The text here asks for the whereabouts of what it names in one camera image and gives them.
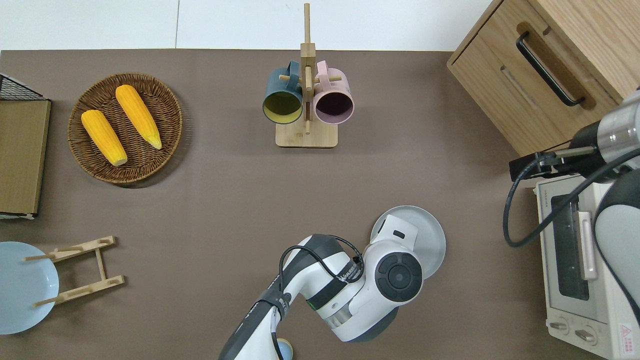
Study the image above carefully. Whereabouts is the wooden mug tree stand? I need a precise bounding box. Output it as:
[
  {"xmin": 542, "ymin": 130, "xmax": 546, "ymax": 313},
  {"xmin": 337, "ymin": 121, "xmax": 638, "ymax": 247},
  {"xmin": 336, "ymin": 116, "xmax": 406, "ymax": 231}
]
[{"xmin": 275, "ymin": 2, "xmax": 343, "ymax": 149}]

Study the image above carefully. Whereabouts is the black cabinet handle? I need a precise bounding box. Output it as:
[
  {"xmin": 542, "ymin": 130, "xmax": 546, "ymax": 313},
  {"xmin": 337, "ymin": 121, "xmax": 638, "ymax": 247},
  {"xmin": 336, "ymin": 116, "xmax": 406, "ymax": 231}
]
[{"xmin": 516, "ymin": 31, "xmax": 586, "ymax": 107}]

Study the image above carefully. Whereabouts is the black wire basket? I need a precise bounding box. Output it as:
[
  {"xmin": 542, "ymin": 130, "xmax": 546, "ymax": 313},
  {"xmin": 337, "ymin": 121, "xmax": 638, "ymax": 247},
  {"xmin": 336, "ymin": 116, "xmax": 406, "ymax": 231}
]
[{"xmin": 0, "ymin": 73, "xmax": 46, "ymax": 102}]

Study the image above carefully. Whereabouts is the brown wicker basket tray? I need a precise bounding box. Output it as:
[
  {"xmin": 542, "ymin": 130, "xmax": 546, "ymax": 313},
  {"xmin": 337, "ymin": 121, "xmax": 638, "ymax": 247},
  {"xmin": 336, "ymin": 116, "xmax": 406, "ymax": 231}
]
[{"xmin": 67, "ymin": 73, "xmax": 184, "ymax": 185}]

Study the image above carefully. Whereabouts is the pink mug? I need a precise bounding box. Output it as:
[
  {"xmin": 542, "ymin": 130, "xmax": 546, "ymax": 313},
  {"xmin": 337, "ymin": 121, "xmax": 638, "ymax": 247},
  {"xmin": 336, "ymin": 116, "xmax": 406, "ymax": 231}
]
[{"xmin": 313, "ymin": 60, "xmax": 355, "ymax": 125}]

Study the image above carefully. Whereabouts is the gray round plate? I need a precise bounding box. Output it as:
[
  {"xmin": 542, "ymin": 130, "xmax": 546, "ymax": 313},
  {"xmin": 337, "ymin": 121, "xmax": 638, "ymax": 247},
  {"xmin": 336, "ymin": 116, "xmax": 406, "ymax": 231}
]
[{"xmin": 370, "ymin": 205, "xmax": 447, "ymax": 280}]

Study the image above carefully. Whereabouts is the wooden plate rack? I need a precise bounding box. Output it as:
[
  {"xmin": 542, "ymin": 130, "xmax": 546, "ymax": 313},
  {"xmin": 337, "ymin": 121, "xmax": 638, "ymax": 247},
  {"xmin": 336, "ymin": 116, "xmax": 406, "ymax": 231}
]
[{"xmin": 25, "ymin": 236, "xmax": 125, "ymax": 308}]

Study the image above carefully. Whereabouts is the long yellow corn cob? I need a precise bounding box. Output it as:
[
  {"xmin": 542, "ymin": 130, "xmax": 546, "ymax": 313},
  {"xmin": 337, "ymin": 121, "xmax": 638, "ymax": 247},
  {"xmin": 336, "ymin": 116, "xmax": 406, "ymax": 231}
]
[{"xmin": 115, "ymin": 84, "xmax": 163, "ymax": 150}]

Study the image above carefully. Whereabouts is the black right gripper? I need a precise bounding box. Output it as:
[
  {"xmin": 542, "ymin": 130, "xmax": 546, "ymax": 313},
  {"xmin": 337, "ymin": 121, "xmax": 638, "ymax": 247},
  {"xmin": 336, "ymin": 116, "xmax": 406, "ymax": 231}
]
[{"xmin": 509, "ymin": 121, "xmax": 623, "ymax": 185}]

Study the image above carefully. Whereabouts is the wooden drawer cabinet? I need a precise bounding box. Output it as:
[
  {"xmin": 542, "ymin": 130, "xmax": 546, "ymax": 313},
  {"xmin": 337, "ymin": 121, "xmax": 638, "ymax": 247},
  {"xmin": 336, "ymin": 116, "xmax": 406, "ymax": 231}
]
[{"xmin": 446, "ymin": 0, "xmax": 640, "ymax": 157}]

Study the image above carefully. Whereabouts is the cream toaster oven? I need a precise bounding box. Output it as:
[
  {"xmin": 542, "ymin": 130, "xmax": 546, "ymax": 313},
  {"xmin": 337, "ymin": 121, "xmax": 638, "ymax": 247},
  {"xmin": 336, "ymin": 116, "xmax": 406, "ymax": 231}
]
[{"xmin": 535, "ymin": 172, "xmax": 640, "ymax": 360}]

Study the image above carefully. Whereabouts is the light blue plate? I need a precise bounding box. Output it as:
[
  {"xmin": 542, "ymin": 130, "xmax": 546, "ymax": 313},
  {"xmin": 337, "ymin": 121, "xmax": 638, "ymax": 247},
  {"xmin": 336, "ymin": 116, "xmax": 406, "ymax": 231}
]
[{"xmin": 0, "ymin": 241, "xmax": 60, "ymax": 335}]

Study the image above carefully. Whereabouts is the toaster oven door handle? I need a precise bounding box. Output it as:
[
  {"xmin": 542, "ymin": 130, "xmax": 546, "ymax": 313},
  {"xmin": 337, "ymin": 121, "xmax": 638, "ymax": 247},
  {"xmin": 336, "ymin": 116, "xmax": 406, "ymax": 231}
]
[{"xmin": 577, "ymin": 211, "xmax": 599, "ymax": 281}]

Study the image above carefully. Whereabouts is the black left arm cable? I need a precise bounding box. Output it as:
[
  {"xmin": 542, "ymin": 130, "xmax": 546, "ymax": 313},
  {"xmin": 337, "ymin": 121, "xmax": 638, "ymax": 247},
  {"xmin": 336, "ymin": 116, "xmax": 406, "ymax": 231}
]
[{"xmin": 270, "ymin": 234, "xmax": 365, "ymax": 360}]

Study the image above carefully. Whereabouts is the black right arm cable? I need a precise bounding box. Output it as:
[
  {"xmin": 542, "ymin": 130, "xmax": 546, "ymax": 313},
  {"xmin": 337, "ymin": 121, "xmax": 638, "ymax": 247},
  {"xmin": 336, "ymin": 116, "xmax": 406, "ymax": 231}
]
[{"xmin": 503, "ymin": 148, "xmax": 640, "ymax": 248}]

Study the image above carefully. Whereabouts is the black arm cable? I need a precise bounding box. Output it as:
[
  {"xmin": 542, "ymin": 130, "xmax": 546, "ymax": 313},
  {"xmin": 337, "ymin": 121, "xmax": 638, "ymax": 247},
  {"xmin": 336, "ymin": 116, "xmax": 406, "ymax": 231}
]
[
  {"xmin": 503, "ymin": 148, "xmax": 640, "ymax": 248},
  {"xmin": 270, "ymin": 234, "xmax": 365, "ymax": 360}
]

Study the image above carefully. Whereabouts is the dark teal mug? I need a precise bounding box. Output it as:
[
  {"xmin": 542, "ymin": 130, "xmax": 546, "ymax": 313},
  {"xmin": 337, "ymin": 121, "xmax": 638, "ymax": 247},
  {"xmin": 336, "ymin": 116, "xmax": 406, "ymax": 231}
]
[{"xmin": 262, "ymin": 60, "xmax": 304, "ymax": 125}]

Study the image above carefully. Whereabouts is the short yellow corn cob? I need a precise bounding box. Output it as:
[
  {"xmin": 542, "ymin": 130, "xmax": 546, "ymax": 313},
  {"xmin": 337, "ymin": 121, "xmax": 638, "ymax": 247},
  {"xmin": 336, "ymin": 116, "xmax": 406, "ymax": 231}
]
[{"xmin": 81, "ymin": 109, "xmax": 128, "ymax": 167}]

